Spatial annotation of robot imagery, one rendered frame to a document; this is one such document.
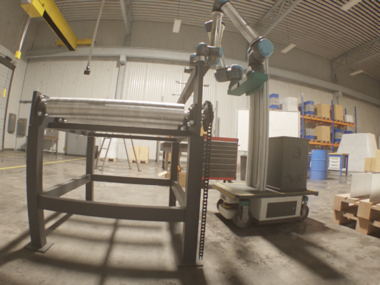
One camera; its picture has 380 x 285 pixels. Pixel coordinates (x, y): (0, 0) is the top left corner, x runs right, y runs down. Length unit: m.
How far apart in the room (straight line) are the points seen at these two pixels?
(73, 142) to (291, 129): 10.16
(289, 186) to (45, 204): 1.95
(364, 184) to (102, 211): 2.32
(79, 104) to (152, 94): 11.00
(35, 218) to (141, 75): 11.57
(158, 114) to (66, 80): 12.51
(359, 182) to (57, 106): 2.55
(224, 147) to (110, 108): 3.05
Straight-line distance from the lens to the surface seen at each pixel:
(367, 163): 11.10
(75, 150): 12.01
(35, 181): 1.35
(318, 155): 6.70
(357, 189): 2.36
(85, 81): 13.05
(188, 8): 12.67
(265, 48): 1.90
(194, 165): 1.16
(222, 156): 3.97
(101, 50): 12.81
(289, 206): 2.08
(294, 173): 2.15
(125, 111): 1.15
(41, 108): 1.34
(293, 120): 6.47
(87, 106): 1.20
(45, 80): 14.20
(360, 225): 2.20
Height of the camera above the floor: 0.66
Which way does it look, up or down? 2 degrees up
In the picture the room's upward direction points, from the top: 3 degrees clockwise
